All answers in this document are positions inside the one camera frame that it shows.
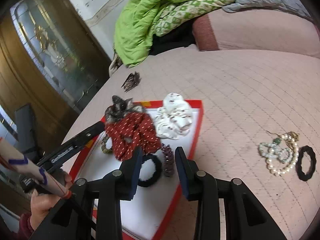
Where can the pink bolster cushion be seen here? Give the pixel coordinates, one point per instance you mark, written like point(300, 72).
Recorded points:
point(262, 32)

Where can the person's left hand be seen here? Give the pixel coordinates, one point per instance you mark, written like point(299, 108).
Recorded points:
point(45, 203)

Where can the grey sheer scrunchie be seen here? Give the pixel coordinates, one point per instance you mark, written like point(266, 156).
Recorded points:
point(117, 112)

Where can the red dotted scrunchie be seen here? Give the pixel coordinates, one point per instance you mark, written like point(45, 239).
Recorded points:
point(130, 132)

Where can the dark cloth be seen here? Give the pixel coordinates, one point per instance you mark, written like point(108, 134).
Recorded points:
point(172, 41)

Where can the white cherry print scrunchie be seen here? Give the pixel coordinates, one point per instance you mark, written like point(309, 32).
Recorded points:
point(175, 120)

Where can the green quilt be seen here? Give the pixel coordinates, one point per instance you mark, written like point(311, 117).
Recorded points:
point(140, 25)

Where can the leopard print scrunchie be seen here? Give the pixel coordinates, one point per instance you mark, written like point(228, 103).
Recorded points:
point(106, 149)

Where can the patterned beige cloth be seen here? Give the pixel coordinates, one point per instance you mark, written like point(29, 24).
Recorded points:
point(115, 63)

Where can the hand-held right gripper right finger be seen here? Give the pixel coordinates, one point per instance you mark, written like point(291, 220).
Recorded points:
point(181, 175)

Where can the dark hair claw clip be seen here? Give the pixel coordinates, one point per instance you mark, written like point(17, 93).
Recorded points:
point(132, 81)

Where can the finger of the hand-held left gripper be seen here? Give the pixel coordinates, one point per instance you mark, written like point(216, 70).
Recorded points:
point(90, 132)

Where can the wooden door with stained glass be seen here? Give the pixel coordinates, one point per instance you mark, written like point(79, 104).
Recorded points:
point(50, 42)

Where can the red tray with white inside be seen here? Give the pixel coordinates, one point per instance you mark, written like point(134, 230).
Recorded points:
point(140, 215)

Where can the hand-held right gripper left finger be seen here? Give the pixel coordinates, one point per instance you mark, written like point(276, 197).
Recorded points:
point(135, 175)

